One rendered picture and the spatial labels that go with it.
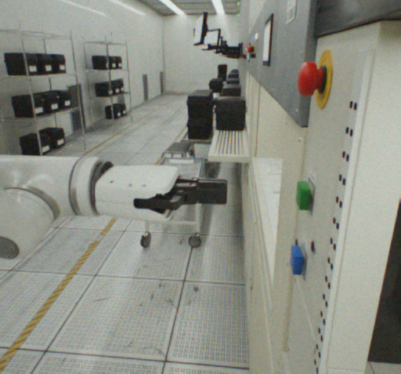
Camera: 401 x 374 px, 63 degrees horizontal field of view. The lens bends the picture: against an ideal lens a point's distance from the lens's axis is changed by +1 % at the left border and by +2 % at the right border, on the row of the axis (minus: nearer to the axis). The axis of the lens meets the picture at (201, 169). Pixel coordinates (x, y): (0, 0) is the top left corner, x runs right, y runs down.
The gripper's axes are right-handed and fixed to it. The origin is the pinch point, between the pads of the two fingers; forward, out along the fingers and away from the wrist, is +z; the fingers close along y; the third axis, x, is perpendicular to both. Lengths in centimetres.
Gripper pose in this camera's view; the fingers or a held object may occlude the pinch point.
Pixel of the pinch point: (212, 190)
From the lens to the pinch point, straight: 45.3
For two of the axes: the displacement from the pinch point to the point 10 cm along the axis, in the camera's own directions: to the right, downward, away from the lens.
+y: -1.0, 3.2, -9.4
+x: 0.0, -9.5, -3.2
